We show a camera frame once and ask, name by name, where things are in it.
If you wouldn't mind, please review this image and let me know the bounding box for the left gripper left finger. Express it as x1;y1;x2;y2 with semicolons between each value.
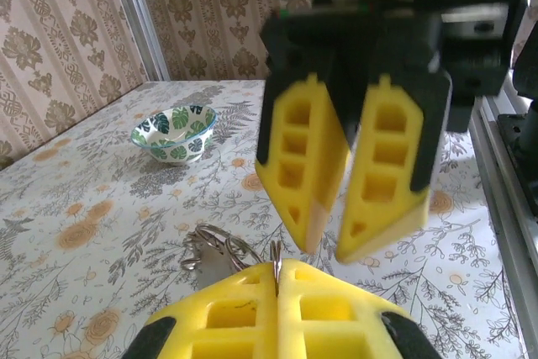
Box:
121;260;282;359

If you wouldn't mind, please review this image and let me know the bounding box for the floral table cover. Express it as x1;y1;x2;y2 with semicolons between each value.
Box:
0;79;526;359

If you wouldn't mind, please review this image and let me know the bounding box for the aluminium rail beam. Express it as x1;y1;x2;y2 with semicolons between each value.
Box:
468;93;538;359

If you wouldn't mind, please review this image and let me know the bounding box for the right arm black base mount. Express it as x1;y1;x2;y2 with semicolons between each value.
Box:
497;109;538;193

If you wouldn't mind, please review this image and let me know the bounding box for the green leaf pattern bowl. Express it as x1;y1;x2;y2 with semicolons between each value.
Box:
129;104;219;165

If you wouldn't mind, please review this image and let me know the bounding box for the aluminium frame post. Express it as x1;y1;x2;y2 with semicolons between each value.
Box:
106;0;171;82

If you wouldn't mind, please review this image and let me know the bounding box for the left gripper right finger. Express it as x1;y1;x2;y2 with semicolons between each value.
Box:
277;257;440;359

